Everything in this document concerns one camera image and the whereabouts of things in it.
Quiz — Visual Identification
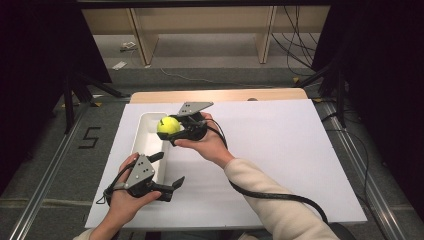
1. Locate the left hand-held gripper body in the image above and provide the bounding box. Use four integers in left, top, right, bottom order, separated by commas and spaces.
124, 153, 160, 198

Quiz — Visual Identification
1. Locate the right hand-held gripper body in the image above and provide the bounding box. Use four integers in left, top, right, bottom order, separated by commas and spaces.
175, 101, 215, 143

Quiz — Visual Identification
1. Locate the yellow tennis ball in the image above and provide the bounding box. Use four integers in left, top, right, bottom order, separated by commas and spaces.
156, 115, 182, 136

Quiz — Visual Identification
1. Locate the white plastic bin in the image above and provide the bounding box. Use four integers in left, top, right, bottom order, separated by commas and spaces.
131, 112, 172, 185

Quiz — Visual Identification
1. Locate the person's right hand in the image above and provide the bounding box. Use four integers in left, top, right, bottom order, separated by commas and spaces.
173, 111, 236, 170

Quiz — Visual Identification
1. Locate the person's left hand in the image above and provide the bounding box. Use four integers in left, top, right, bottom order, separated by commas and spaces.
105, 152, 163, 231

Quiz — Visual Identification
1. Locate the wooden table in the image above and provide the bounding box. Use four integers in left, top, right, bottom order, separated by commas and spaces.
129, 87, 309, 105

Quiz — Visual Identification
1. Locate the white board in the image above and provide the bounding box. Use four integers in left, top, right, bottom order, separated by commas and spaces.
84, 98, 368, 231

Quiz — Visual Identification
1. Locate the small packet on floor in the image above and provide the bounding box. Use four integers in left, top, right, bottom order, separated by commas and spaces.
119, 41, 139, 53

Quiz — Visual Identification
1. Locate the black metal stand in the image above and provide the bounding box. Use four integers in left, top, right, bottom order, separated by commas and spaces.
60, 70, 132, 135
293, 55, 348, 130

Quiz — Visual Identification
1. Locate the wooden shelf unit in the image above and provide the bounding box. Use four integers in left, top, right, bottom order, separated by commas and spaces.
81, 5, 331, 67

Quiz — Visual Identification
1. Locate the black curtain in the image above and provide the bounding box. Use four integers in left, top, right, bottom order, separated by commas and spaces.
0, 0, 113, 196
311, 0, 424, 214

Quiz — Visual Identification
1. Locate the left hand-held gripper cable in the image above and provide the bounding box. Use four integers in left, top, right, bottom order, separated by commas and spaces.
95, 160, 139, 206

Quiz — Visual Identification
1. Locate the hand-held gripper cable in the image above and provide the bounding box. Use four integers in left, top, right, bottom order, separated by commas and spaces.
95, 160, 139, 206
203, 117, 330, 225

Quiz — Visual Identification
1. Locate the white floor cable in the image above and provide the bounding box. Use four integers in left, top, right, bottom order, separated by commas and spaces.
159, 67, 275, 90

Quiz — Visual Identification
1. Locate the aluminium rail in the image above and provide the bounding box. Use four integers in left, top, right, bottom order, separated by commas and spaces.
319, 99, 408, 240
7, 99, 92, 240

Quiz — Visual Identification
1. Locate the right hand-held gripper cable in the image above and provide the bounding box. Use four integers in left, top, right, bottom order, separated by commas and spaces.
203, 117, 330, 225

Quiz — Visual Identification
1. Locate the bundle of black cables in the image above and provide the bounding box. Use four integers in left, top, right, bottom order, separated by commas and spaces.
269, 5, 322, 78

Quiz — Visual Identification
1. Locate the black floor cable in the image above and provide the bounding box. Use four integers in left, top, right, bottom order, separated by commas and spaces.
324, 109, 372, 208

